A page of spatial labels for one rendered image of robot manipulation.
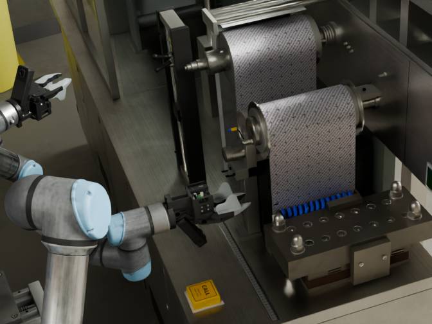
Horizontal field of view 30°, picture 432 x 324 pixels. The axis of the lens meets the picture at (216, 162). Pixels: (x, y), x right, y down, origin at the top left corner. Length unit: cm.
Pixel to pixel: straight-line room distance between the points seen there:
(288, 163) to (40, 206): 68
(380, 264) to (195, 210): 48
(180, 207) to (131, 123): 88
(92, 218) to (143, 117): 123
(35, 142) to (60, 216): 295
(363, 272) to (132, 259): 58
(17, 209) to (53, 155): 274
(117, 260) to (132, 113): 95
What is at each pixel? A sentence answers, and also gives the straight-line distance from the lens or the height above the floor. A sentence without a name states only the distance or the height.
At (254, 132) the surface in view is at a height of 126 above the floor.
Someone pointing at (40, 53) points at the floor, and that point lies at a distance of 562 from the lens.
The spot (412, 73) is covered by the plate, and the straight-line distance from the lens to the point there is 194.
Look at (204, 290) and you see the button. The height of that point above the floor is 92.
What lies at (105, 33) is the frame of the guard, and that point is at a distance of 287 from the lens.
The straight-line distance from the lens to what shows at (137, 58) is 295.
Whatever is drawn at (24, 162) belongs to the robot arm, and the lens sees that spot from 224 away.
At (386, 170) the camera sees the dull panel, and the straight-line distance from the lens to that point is 223.
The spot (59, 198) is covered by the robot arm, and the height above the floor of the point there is 138.
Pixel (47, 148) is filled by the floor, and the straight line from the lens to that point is 452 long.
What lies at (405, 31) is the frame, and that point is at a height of 149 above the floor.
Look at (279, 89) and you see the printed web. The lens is 222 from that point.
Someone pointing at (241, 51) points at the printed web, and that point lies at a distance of 214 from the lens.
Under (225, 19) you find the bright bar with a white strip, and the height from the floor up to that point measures 145.
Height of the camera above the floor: 233
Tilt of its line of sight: 34 degrees down
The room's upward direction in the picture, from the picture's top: 6 degrees counter-clockwise
